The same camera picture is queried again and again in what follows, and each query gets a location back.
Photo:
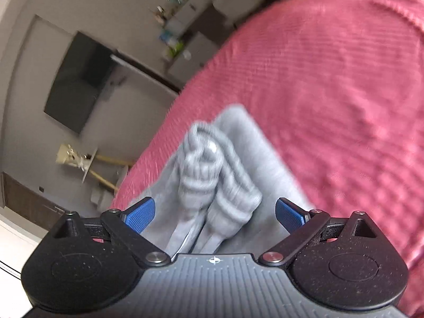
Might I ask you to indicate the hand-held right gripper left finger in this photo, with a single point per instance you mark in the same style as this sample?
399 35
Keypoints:
140 217

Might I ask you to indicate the white desk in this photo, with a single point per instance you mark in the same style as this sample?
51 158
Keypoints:
195 3

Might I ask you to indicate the dark wooden cabinet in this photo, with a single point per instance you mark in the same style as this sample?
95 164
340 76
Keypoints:
29 202

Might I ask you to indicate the white nightstand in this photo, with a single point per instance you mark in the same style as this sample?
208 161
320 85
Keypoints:
193 56

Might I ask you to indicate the green item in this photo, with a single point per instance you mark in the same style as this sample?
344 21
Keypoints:
175 49

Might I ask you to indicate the black wall television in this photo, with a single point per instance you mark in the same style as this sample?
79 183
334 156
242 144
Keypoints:
78 82

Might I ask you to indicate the grey pants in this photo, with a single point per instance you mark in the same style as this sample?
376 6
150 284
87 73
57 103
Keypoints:
232 159

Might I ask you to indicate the wrapped flower bouquet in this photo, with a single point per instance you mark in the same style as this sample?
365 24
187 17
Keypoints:
71 155

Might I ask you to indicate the white tower air conditioner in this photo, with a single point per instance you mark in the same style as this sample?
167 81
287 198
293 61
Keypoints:
145 73

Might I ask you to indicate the white upholstered chair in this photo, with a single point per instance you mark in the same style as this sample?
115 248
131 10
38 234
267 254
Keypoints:
238 1

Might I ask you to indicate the round tiered side table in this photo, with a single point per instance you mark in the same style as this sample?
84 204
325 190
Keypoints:
96 165

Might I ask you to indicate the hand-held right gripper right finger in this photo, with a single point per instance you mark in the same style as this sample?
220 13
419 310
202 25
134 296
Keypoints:
290 215

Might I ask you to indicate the pink ribbed blanket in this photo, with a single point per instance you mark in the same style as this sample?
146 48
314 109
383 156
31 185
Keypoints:
331 89

